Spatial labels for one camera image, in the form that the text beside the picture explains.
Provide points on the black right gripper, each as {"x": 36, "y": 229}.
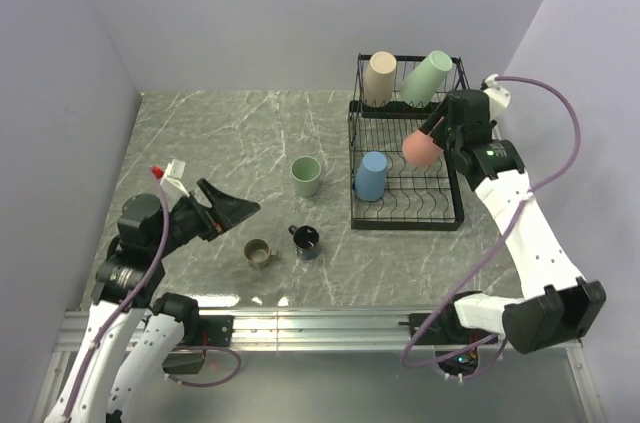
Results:
{"x": 440, "y": 112}

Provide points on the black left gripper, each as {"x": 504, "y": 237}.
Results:
{"x": 224, "y": 212}

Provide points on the pink plastic tumbler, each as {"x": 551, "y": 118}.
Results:
{"x": 420, "y": 150}

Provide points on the large green plastic tumbler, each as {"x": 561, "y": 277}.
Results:
{"x": 420, "y": 86}

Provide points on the beige plastic tumbler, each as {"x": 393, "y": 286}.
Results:
{"x": 379, "y": 78}

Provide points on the small green plastic tumbler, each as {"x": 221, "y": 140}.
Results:
{"x": 306, "y": 173}

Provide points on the blue plastic tumbler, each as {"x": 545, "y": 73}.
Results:
{"x": 370, "y": 178}

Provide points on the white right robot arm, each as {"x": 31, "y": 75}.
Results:
{"x": 557, "y": 304}

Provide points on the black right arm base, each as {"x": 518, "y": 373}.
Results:
{"x": 445, "y": 330}

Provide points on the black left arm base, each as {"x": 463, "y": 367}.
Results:
{"x": 210, "y": 330}

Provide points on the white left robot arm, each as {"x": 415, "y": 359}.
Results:
{"x": 130, "y": 332}

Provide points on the olive ceramic mug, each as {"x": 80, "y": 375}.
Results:
{"x": 259, "y": 254}

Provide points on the dark blue ceramic mug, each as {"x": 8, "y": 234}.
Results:
{"x": 306, "y": 241}

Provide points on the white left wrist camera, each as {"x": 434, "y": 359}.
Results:
{"x": 171, "y": 180}

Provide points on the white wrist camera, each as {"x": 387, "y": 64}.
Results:
{"x": 499, "y": 97}
{"x": 171, "y": 180}

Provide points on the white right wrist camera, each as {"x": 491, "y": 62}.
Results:
{"x": 499, "y": 97}

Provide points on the black wire dish rack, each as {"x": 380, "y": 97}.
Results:
{"x": 415, "y": 199}

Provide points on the aluminium mounting rail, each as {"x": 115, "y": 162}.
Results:
{"x": 262, "y": 329}

